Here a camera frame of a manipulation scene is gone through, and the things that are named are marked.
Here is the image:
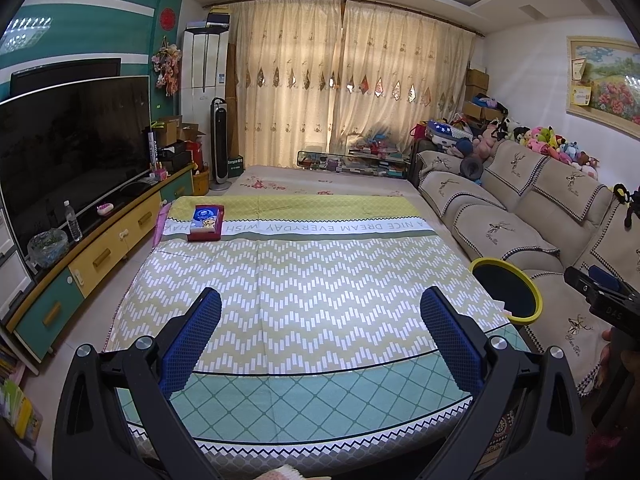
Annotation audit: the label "large black television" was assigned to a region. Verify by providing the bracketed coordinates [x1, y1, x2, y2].
[1, 75, 151, 250]

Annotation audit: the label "framed flower painting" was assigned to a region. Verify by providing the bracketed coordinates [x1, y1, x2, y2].
[566, 36, 639, 138]

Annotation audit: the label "black tower fan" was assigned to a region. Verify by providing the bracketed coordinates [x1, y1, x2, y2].
[210, 98, 228, 185]

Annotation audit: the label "black yellow plush toy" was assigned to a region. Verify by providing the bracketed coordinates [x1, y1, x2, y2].
[613, 183, 640, 231]

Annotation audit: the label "yellow rimmed dark trash bin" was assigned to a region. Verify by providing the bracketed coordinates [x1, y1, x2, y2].
[470, 258, 544, 326]

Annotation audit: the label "beige fabric sofa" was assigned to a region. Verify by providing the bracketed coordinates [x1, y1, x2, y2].
[412, 141, 639, 396]

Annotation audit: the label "red blue snack box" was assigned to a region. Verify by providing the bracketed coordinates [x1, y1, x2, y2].
[188, 205, 224, 242]

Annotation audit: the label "glass bowl on cabinet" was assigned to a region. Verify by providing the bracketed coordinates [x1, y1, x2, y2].
[27, 229, 70, 269]

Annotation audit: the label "yellow green tv cabinet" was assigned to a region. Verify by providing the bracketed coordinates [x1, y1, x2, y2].
[1, 164, 195, 368]

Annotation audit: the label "floral cream floor mat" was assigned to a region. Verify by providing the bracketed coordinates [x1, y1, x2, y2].
[224, 166, 418, 197]

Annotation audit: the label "cream embroidered curtains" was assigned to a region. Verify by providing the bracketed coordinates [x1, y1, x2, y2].
[230, 0, 476, 167]

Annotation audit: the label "clear plastic water bottle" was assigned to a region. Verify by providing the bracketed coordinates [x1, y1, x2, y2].
[64, 200, 82, 242]

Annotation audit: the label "pile of plush toys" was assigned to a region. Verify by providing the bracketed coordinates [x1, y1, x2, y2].
[501, 118, 599, 180]

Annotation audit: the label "white standing air conditioner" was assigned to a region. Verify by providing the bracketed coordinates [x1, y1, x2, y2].
[180, 29, 229, 134]

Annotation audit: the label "pink artificial flower bunch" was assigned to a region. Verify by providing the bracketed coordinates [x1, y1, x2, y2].
[151, 39, 182, 98]

